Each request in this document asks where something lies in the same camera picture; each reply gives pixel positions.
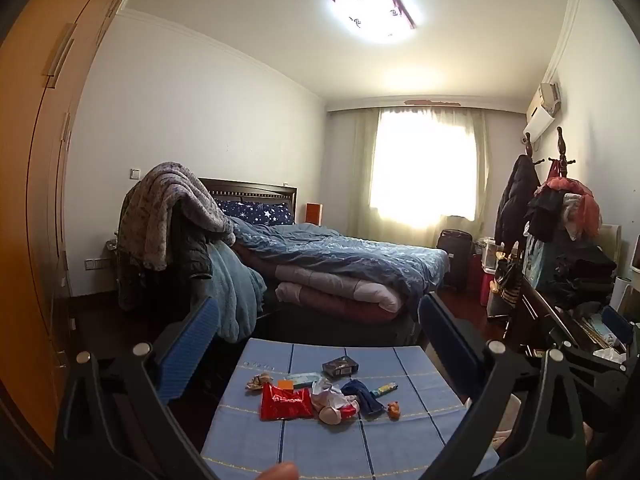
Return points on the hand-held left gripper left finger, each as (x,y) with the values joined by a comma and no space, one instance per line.
(192,345)

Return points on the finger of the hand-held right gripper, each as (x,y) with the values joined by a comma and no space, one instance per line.
(617,326)
(567,336)

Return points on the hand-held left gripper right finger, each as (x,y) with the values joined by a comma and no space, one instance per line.
(440,342)

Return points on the beige paper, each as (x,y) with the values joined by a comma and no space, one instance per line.
(257,381)

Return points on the dark blue snack packet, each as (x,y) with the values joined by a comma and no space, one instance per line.
(362,395)

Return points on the pink trash bin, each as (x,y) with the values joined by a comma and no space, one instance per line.
(507,420)

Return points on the red snack packet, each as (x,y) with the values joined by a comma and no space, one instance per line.
(285,404)

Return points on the white wrapper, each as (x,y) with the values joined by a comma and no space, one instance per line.
(325,394)

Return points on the person's left hand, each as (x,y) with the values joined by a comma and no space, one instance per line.
(276,472)

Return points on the white paper roll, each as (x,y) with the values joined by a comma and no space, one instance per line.
(621,294)

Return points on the dark wooden dresser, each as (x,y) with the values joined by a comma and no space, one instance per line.
(535,310)

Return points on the dark folded clothes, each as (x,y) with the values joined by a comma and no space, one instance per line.
(585,270)

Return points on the white plastic bin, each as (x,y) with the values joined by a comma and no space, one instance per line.
(497,306)

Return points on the light blue blanket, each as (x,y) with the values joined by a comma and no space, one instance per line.
(235,290)

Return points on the green yellow packet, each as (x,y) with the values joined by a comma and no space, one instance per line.
(386,389)

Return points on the pink container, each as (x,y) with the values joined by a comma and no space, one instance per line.
(486,285)

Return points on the striped bag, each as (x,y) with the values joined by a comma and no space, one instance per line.
(507,285)

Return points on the red box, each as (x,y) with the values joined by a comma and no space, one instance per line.
(475,270)

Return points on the teal bag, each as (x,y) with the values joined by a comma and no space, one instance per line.
(537,260)

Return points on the black suitcase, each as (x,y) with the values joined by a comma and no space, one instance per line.
(455,260)

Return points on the cream board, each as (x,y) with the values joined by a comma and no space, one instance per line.
(611,237)

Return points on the dark jacket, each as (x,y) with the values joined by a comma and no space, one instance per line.
(192,255)

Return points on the small orange card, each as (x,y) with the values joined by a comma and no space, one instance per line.
(286,386)

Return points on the small black box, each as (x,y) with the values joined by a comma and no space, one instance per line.
(340,366)

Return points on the white jug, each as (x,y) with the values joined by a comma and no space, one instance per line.
(492,252)

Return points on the teal packet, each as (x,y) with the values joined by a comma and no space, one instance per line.
(305,380)

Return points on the pile of hung clothes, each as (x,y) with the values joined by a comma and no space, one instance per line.
(580,210)

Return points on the pink folded quilt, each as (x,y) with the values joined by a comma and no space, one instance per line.
(325,285)

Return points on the blue duvet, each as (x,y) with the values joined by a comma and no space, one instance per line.
(340,252)

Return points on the grey fleece blanket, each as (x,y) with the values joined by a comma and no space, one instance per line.
(165,210)

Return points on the black coat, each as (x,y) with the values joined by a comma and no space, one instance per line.
(517,200)

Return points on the blue star pillow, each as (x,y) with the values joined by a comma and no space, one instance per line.
(260,212)

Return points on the dark wooden headboard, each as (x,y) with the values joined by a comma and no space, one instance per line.
(250,191)

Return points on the pale window curtain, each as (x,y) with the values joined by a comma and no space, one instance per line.
(425,170)

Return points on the orange nightstand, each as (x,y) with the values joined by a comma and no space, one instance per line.
(314,214)

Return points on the wooden coat rack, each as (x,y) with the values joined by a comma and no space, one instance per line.
(562,150)

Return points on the wooden wardrobe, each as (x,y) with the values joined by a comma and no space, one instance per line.
(35,210)

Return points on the white air conditioner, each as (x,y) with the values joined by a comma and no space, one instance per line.
(537,120)

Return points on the square ceiling lamp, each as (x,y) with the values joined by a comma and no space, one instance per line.
(372,7)

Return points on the white wall socket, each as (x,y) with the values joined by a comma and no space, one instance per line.
(95,263)

